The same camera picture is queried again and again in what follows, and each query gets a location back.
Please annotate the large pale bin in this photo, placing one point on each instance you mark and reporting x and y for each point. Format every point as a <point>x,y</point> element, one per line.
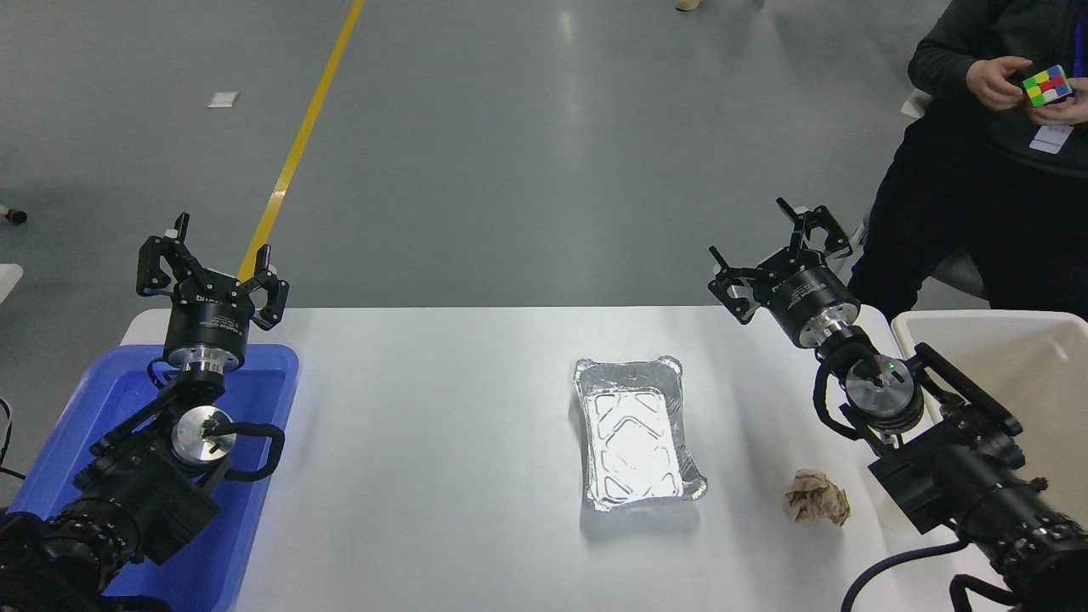
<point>1020,357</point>

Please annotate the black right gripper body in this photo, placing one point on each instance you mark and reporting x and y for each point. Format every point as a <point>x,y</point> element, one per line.
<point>812,302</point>

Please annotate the white furniture corner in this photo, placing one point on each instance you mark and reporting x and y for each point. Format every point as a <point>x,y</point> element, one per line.
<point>8,280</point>

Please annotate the person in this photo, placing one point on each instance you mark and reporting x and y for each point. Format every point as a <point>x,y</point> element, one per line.
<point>687,4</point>
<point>960,195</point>

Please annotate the black caster wheel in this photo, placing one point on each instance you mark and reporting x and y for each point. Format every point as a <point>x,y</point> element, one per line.
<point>15,216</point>

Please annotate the person's left hand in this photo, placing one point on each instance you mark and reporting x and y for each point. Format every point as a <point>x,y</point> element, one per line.
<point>1078,106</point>

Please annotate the colourful puzzle cube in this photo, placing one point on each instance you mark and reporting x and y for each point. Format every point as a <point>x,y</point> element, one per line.
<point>1047,87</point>

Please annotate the person's right hand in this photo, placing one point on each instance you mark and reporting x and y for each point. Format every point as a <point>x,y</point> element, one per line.
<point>994,83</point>

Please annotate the blue plastic tray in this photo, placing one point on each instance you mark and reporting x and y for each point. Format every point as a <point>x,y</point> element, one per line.
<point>272,399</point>

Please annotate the crumpled tan paper ball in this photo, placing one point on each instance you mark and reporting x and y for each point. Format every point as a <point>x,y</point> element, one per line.
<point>816,500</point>

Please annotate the white badge card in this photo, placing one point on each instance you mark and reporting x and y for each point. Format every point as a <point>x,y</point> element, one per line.
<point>1051,139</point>

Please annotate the silver foil tray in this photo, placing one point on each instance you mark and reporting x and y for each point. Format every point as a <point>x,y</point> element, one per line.
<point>633,442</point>

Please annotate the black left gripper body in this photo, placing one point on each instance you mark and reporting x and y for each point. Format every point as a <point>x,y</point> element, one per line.
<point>208,327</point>

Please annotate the person's right forearm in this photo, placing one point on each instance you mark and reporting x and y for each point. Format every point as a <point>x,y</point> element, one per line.
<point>935,64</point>

